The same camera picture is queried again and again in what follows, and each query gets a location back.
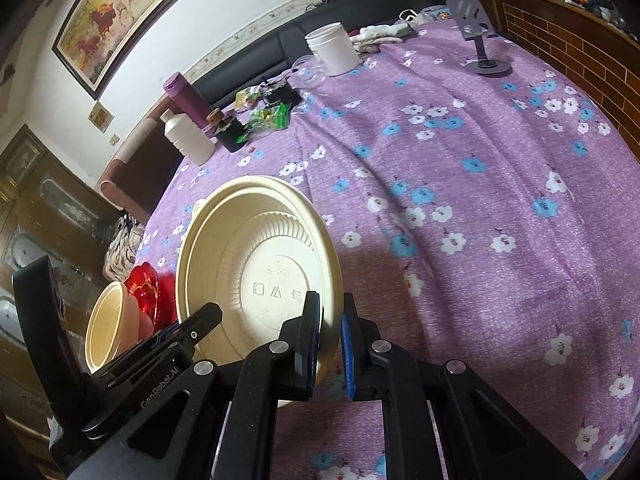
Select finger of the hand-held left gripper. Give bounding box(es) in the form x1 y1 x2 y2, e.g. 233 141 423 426
145 302 223 358
150 321 183 345

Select wooden brick-pattern counter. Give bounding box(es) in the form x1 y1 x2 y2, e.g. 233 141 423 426
455 0 640 156

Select white work gloves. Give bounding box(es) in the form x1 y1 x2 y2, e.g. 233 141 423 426
349 25 416 54

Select clear plastic bag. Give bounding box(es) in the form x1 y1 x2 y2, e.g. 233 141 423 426
397 5 456 28

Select framed horse painting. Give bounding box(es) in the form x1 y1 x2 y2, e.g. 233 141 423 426
51 0 231 101

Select small framed wall plaque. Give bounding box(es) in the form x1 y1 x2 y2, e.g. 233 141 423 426
88 101 115 133

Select green snack packet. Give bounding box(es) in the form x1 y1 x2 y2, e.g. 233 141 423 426
237 102 292 143

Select black leather sofa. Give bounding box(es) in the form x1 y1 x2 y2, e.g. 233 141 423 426
187 0 451 106

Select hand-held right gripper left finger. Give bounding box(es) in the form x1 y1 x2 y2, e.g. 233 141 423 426
75 290 323 480

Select white plastic jar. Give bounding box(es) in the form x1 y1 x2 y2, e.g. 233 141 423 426
305 22 362 77

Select black bottle with wooden cap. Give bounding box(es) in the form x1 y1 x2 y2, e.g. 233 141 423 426
206 108 247 154

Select brown armchair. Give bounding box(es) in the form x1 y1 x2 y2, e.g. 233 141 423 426
100 117 183 223

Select wooden glass-door cabinet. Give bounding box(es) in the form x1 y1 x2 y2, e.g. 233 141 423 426
0 125 126 461

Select white plastic bottle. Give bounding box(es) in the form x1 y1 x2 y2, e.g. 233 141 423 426
160 109 217 166

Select beige plastic bowl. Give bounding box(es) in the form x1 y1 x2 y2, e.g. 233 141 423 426
175 176 345 408
85 281 155 373

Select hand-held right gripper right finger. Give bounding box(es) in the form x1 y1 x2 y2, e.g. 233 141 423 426
340 292 588 480

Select yellow snack packet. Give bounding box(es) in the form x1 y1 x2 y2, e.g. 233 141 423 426
234 87 261 111

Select floral patterned blanket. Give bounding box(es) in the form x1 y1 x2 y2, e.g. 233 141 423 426
102 215 147 283

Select small black electronic device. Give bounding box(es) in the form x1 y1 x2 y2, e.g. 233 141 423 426
260 77 301 108

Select purple thermos bottle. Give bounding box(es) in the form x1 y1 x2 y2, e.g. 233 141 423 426
162 72 213 131

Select grey phone stand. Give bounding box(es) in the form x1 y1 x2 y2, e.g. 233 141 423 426
445 0 513 77

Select large red plate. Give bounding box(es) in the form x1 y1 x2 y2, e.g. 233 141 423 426
122 262 178 336

